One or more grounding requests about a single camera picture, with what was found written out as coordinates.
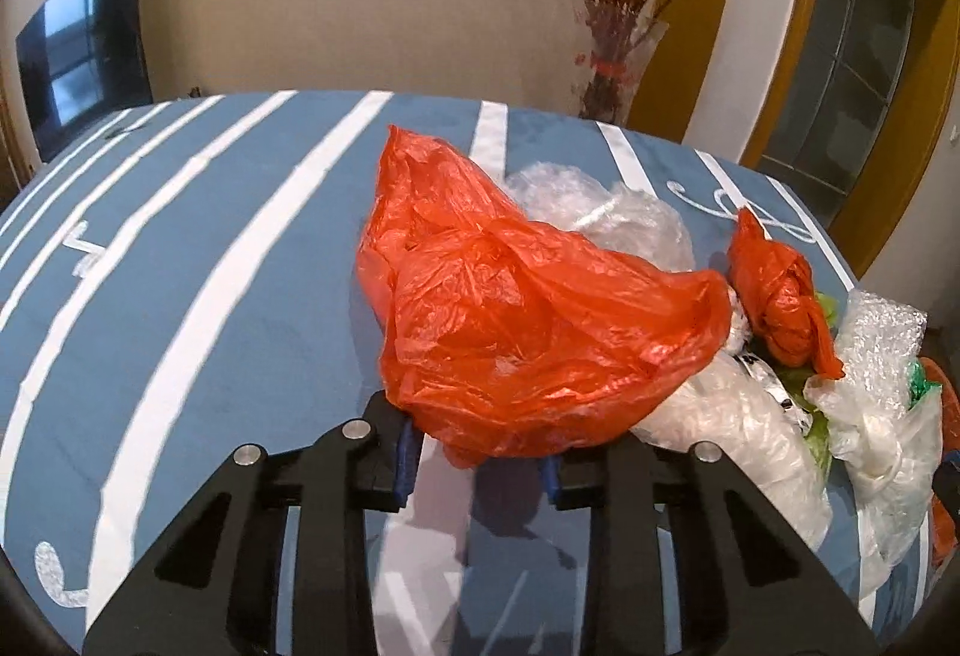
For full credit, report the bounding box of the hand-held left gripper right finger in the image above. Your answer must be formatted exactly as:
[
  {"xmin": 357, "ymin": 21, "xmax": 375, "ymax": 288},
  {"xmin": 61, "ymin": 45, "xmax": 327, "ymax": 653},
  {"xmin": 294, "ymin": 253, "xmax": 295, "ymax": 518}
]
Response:
[{"xmin": 536, "ymin": 432, "xmax": 878, "ymax": 656}]

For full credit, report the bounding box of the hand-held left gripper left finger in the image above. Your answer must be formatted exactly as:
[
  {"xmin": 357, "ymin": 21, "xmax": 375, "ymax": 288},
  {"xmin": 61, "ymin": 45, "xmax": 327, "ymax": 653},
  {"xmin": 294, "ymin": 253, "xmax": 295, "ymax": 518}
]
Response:
[{"xmin": 81, "ymin": 393, "xmax": 421, "ymax": 656}]

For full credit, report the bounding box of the large orange plastic bag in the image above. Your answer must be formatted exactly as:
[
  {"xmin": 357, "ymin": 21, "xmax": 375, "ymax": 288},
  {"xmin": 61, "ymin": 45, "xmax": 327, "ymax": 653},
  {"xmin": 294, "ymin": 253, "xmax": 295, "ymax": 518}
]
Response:
[{"xmin": 356, "ymin": 125, "xmax": 732, "ymax": 466}]

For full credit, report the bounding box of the green plastic bag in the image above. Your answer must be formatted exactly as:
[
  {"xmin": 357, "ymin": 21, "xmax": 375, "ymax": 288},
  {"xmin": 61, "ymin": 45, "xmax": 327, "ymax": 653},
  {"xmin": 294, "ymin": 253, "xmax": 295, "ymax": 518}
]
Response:
[{"xmin": 776, "ymin": 292, "xmax": 839, "ymax": 466}]

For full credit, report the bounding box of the large clear plastic bag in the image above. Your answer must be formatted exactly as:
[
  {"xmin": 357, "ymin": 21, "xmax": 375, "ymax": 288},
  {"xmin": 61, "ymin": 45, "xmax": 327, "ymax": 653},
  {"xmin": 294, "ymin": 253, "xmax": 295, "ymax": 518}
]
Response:
[{"xmin": 630, "ymin": 307, "xmax": 833, "ymax": 556}]

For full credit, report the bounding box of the black and white wrapper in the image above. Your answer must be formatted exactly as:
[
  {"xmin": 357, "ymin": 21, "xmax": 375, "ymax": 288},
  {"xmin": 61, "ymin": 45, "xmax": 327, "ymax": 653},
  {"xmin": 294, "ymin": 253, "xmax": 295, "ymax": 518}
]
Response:
[{"xmin": 724, "ymin": 296, "xmax": 807, "ymax": 417}]

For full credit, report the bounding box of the crumpled clear plastic bag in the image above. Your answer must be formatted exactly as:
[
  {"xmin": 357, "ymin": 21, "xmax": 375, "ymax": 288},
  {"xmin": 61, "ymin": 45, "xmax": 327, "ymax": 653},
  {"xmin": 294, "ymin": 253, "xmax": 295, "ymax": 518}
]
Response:
[{"xmin": 506, "ymin": 163, "xmax": 695, "ymax": 275}]

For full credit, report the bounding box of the small knotted orange plastic bag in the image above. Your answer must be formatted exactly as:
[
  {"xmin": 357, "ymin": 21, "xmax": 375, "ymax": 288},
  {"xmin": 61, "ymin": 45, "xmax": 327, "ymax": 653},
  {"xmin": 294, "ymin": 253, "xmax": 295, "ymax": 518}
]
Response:
[{"xmin": 727, "ymin": 206, "xmax": 847, "ymax": 380}]

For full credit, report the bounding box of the bubble wrap sheet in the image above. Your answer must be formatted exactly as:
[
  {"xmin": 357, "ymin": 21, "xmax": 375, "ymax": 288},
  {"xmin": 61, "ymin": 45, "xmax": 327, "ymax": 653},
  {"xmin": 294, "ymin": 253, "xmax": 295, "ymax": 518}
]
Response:
[{"xmin": 832, "ymin": 287, "xmax": 929, "ymax": 402}]

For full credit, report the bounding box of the clear glass vase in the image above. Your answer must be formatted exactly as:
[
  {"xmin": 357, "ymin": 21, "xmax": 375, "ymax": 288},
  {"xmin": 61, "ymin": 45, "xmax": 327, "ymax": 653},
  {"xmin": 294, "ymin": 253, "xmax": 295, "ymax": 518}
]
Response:
[{"xmin": 577, "ymin": 4, "xmax": 668, "ymax": 128}]

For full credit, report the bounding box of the wooden framed glass door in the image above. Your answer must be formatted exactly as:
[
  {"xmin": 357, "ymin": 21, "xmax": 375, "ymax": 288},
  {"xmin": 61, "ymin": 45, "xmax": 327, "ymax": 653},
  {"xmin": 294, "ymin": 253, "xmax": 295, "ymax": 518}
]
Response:
[{"xmin": 739, "ymin": 0, "xmax": 960, "ymax": 275}]

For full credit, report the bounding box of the black flat television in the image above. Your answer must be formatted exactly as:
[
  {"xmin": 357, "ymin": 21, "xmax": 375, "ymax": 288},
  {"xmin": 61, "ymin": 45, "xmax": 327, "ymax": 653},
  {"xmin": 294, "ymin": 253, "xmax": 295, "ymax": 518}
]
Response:
[{"xmin": 16, "ymin": 0, "xmax": 155, "ymax": 164}]

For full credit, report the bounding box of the yellow wooden wall trim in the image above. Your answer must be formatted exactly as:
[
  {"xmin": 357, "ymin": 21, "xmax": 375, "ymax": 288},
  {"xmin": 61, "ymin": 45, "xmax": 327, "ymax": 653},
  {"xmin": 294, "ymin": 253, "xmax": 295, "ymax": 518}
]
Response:
[{"xmin": 626, "ymin": 0, "xmax": 745, "ymax": 143}]

